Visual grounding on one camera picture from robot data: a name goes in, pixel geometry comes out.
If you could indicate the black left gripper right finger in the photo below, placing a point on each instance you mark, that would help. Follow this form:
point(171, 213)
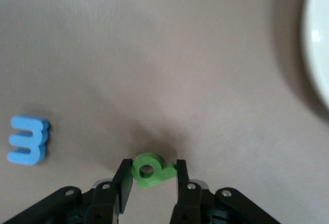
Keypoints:
point(190, 203)

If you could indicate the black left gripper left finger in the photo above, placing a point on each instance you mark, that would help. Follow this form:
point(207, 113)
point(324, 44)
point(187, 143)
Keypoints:
point(102, 203)

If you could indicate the green letter p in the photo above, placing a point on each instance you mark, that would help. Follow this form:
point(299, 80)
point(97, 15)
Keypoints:
point(154, 180)

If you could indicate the beige plate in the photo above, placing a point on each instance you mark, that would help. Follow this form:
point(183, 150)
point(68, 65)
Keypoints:
point(318, 54)

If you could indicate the blue letter m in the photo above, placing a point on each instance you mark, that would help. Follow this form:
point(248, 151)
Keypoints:
point(23, 126)

